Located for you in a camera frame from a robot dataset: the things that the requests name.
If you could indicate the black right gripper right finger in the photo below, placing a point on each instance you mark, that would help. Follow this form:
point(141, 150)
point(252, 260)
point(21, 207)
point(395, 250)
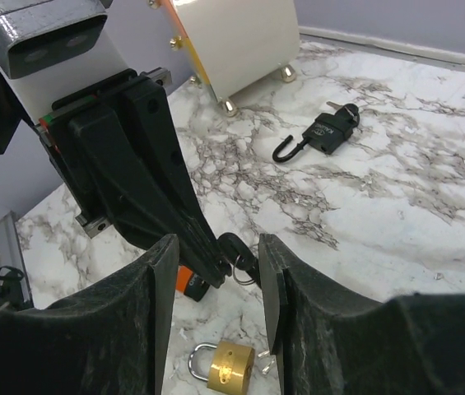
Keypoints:
point(328, 339)

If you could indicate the brass padlock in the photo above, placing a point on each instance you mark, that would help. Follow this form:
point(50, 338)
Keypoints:
point(230, 370)

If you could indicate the cream cylinder with coloured face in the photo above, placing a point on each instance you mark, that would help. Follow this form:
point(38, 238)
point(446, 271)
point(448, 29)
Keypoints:
point(231, 44)

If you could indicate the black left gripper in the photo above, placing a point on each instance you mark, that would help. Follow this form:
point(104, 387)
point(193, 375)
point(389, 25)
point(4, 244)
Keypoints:
point(121, 160)

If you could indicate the aluminium frame rail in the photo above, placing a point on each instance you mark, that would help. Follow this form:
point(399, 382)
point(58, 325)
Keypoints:
point(14, 283)

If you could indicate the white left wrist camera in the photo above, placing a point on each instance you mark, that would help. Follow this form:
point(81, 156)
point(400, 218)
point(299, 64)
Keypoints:
point(52, 49)

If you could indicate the black Kaijing padlock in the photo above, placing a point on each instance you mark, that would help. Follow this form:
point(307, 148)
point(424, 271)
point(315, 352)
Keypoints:
point(325, 134)

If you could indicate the orange and black padlock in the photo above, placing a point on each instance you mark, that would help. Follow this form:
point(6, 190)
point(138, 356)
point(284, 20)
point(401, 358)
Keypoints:
point(190, 284)

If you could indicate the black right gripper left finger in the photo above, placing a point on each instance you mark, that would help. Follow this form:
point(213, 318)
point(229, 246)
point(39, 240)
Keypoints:
point(110, 338)

